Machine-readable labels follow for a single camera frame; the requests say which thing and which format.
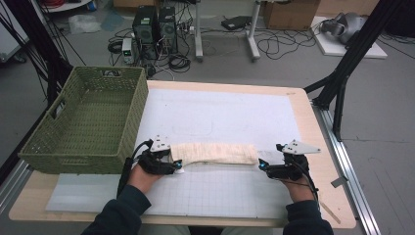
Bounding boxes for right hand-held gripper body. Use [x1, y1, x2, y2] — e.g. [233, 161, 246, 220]
[265, 139, 322, 182]

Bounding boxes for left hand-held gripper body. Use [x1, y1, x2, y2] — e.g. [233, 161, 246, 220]
[138, 134, 177, 176]

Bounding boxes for cream egg-print cloth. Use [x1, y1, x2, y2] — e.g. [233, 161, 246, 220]
[168, 142, 259, 174]

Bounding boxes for green woven basket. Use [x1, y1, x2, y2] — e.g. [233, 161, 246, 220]
[18, 66, 150, 175]

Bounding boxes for person's left hand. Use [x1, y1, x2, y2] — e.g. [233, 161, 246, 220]
[126, 164, 162, 194]

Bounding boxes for person's right hand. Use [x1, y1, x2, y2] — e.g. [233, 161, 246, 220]
[281, 178, 316, 204]

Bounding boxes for grey tape piece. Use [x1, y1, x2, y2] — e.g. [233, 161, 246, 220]
[330, 175, 349, 189]

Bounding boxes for white grid mat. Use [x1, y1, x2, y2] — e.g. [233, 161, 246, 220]
[45, 88, 325, 220]

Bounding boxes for person's legs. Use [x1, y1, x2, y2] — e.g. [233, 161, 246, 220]
[138, 224, 275, 235]

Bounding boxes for white floor board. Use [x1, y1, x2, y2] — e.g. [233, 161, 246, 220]
[310, 16, 389, 60]

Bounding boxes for white desk leg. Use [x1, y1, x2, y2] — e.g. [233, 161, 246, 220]
[246, 0, 262, 62]
[194, 0, 205, 63]

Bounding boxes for grey power supply unit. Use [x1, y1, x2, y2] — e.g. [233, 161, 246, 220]
[121, 37, 136, 66]

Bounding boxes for flat black device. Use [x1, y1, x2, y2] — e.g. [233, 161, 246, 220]
[220, 15, 254, 31]

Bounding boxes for black computer tower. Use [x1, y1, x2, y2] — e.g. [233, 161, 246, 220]
[158, 6, 179, 55]
[131, 5, 160, 61]

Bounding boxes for brown cardboard box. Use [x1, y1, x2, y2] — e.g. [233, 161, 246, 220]
[262, 0, 321, 31]

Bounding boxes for grey rounded device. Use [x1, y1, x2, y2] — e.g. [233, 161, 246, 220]
[320, 12, 368, 45]

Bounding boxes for clear plastic bag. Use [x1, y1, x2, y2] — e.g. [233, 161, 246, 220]
[68, 13, 103, 35]

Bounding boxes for right hand-held gripper cable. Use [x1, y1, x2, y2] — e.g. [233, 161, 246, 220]
[289, 161, 322, 213]

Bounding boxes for hand-held gripper cable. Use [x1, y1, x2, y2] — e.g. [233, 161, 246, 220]
[289, 161, 322, 213]
[115, 138, 155, 199]

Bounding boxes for left hand-held gripper cable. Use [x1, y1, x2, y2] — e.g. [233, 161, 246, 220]
[115, 138, 155, 199]

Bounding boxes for aluminium rail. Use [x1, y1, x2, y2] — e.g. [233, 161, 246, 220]
[312, 103, 383, 235]
[0, 159, 34, 213]

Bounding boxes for coiled black cable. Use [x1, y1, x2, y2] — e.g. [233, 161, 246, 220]
[167, 53, 192, 73]

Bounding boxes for black floor cable tangle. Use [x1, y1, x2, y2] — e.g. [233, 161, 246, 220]
[254, 26, 319, 61]

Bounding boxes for black metal stand with cables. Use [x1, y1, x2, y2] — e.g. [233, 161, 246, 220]
[0, 0, 74, 108]

